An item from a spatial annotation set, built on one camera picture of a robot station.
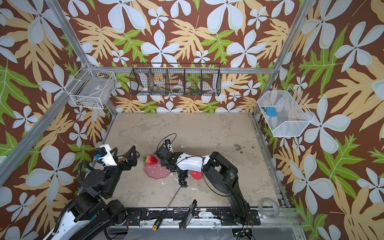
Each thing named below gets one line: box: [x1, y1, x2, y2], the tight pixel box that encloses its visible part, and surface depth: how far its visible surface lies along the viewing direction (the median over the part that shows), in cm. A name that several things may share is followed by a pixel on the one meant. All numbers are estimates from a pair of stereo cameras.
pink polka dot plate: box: [144, 152, 171, 179], surface depth 90 cm
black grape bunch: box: [177, 170, 189, 188], surface depth 86 cm
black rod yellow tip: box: [152, 185, 183, 232], surface depth 73 cm
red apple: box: [190, 170, 203, 180], surface depth 85 cm
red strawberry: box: [143, 155, 158, 165], surface depth 92 cm
